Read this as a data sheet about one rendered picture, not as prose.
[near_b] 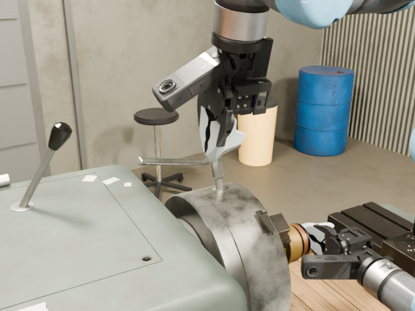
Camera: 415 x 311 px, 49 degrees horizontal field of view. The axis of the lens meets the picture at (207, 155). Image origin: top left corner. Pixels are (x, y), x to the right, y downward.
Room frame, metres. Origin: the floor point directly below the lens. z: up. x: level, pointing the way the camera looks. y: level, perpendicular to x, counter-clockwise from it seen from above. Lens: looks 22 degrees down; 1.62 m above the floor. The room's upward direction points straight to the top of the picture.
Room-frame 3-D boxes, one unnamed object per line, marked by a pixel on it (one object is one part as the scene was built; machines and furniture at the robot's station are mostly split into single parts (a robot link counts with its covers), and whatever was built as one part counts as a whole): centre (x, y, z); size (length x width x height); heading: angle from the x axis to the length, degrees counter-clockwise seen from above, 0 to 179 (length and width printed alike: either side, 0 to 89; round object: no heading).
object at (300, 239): (0.85, -0.17, 1.08); 0.09 x 0.09 x 0.09; 30
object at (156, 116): (3.31, 0.40, 0.33); 0.55 x 0.53 x 0.66; 125
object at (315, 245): (0.90, -0.26, 1.06); 0.09 x 0.06 x 0.03; 27
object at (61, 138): (0.70, 0.24, 1.38); 0.04 x 0.03 x 0.05; 118
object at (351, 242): (0.81, -0.31, 1.08); 0.12 x 0.09 x 0.08; 27
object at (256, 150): (3.97, -0.45, 0.29); 0.38 x 0.36 x 0.58; 35
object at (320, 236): (0.90, -0.26, 1.09); 0.09 x 0.06 x 0.03; 27
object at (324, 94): (4.31, -1.13, 0.40); 0.53 x 0.53 x 0.80
